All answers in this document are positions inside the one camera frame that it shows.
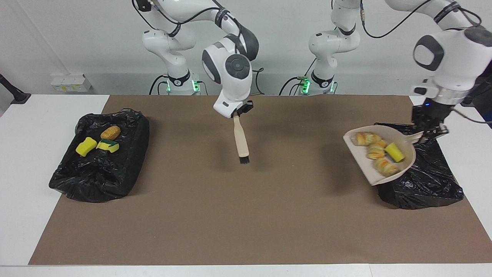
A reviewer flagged beige hand brush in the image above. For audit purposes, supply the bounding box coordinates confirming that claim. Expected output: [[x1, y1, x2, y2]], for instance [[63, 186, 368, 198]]
[[233, 115, 251, 164]]

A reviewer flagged yellow sponge piece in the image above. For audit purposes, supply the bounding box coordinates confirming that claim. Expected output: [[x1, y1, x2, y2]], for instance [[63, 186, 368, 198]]
[[75, 137, 98, 157], [96, 139, 120, 154], [385, 142, 406, 163]]

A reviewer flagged striped croissant piece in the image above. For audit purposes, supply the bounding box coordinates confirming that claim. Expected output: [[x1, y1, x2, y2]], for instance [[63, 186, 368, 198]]
[[366, 140, 387, 160], [374, 158, 401, 177]]

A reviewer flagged pale bread piece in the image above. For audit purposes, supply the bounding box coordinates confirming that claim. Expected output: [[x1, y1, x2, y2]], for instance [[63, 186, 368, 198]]
[[354, 132, 382, 147]]

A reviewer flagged beige plastic dustpan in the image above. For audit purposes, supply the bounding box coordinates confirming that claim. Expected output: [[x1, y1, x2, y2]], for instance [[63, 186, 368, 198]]
[[343, 125, 425, 187]]

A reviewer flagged brown bread roll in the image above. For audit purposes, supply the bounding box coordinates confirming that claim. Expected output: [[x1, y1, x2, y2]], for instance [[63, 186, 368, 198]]
[[100, 125, 121, 140]]

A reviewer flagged black trash bag bin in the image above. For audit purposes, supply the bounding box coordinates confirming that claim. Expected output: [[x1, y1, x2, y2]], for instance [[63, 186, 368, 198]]
[[49, 108, 150, 203], [375, 123, 464, 210]]

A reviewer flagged brown table mat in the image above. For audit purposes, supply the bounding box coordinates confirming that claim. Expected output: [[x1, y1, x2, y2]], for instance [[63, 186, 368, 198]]
[[28, 95, 492, 266]]

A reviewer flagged white power strip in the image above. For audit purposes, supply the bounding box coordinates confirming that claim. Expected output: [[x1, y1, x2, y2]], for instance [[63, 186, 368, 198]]
[[51, 74, 93, 93]]

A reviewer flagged black base cable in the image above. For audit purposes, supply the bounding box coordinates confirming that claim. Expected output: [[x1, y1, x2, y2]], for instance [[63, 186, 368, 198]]
[[149, 74, 170, 96], [279, 76, 308, 96]]

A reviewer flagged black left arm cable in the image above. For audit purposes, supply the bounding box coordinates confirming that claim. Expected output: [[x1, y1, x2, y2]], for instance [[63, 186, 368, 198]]
[[359, 0, 492, 124]]

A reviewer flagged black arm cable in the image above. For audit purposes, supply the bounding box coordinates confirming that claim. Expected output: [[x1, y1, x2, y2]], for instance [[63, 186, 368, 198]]
[[359, 0, 492, 124], [132, 0, 265, 95]]

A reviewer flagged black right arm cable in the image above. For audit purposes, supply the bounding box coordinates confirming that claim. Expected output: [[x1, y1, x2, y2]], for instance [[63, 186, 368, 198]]
[[132, 0, 265, 95]]

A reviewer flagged black camera stand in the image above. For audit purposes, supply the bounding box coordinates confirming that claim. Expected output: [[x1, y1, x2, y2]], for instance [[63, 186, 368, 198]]
[[0, 73, 31, 105]]

